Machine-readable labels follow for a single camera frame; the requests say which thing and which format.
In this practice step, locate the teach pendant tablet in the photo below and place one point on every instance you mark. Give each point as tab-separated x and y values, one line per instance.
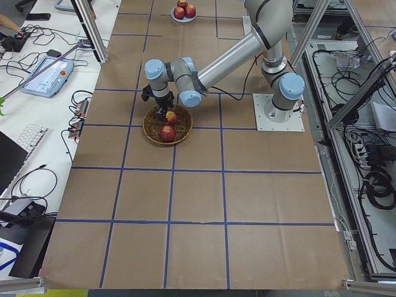
49	83

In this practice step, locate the white keyboard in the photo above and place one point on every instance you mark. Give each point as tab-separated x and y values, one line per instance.
30	138

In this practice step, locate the black laptop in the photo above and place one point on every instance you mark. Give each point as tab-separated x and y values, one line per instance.
12	160

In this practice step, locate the black phone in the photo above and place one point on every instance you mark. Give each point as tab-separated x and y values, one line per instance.
38	16

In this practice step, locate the light blue plate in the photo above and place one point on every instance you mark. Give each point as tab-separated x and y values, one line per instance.
183	20

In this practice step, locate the grey usb hub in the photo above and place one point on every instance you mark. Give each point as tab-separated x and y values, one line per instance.
25	208

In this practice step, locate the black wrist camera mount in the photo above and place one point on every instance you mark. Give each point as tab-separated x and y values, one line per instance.
147	93

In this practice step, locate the red yellow apple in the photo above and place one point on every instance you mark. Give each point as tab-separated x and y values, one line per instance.
171	118

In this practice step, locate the dark red apple in basket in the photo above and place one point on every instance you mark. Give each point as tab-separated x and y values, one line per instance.
167	133

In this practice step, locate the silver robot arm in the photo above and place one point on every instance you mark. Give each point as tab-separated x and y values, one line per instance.
270	19

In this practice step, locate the aluminium frame post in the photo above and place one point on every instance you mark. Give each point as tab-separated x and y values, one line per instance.
84	13

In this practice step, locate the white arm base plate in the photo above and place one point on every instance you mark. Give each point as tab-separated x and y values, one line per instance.
270	119

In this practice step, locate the red apple on plate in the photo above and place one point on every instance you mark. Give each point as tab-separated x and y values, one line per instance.
190	11
182	3
178	13

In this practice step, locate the round wicker basket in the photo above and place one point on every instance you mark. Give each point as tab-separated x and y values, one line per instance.
152	125

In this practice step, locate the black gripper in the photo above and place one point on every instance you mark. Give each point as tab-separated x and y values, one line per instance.
164	101

